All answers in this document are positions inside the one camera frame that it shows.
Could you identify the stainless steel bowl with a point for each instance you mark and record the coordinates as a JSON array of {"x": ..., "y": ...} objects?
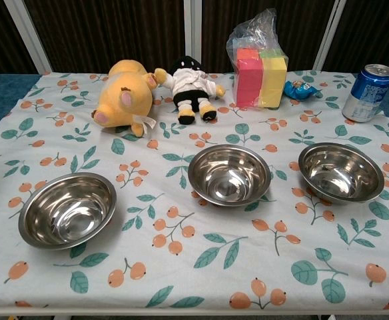
[
  {"x": 64, "y": 213},
  {"x": 229, "y": 176},
  {"x": 341, "y": 173}
]

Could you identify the black and white plush doll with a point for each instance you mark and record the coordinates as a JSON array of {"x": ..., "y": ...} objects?
[{"x": 191, "y": 86}]

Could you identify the pink foam block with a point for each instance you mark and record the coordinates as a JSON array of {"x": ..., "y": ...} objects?
[{"x": 247, "y": 83}]

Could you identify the yellow plush bear toy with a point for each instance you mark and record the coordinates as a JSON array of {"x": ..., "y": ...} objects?
[{"x": 124, "y": 96}]

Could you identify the floral print tablecloth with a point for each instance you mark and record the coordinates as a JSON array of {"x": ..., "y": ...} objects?
[{"x": 194, "y": 266}]

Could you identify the yellow foam block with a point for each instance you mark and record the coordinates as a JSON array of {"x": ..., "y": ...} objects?
[{"x": 274, "y": 83}]

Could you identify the orange foam block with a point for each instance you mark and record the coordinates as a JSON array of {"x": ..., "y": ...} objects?
[{"x": 247, "y": 53}]

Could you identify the blue snack packet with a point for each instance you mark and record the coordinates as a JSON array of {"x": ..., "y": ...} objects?
[{"x": 299, "y": 89}]

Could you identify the green foam block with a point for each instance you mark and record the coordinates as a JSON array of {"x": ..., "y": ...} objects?
[{"x": 271, "y": 53}]

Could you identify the clear plastic bag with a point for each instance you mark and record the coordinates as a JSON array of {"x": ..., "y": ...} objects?
[{"x": 254, "y": 33}]

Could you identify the blue soda can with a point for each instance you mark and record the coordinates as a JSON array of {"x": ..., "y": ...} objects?
[{"x": 367, "y": 95}]

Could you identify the white metal frame post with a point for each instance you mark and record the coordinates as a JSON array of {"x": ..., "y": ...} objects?
[
  {"x": 192, "y": 30},
  {"x": 28, "y": 36},
  {"x": 329, "y": 36}
]

